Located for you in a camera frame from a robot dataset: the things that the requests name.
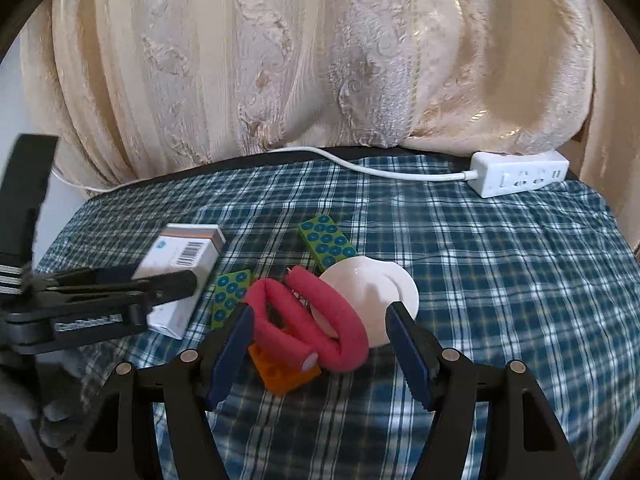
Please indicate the pink foam hand grip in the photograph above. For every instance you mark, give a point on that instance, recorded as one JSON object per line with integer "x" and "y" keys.
{"x": 325, "y": 305}

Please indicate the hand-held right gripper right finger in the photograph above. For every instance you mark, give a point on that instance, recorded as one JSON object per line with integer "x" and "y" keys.
{"x": 407, "y": 355}

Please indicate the orange toy block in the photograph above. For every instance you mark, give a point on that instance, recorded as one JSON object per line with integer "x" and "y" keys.
{"x": 280, "y": 372}

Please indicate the short green dotted block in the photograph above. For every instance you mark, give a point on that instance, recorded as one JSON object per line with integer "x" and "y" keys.
{"x": 230, "y": 292}

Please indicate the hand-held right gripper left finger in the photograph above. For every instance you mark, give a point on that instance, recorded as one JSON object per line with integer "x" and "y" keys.
{"x": 232, "y": 355}

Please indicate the long green dotted block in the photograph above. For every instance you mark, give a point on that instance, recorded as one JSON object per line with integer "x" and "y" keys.
{"x": 325, "y": 240}

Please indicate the blue plaid cloth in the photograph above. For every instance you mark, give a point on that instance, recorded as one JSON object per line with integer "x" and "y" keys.
{"x": 500, "y": 285}

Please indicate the cream patterned curtain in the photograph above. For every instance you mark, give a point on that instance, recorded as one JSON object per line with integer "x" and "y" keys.
{"x": 612, "y": 135}
{"x": 200, "y": 60}

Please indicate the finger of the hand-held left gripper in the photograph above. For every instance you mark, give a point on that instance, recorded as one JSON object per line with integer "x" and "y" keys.
{"x": 170, "y": 285}
{"x": 100, "y": 302}

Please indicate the white medicine box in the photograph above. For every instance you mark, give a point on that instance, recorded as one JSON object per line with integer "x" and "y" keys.
{"x": 185, "y": 247}

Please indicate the white power strip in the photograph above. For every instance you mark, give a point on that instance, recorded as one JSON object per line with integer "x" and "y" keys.
{"x": 520, "y": 172}

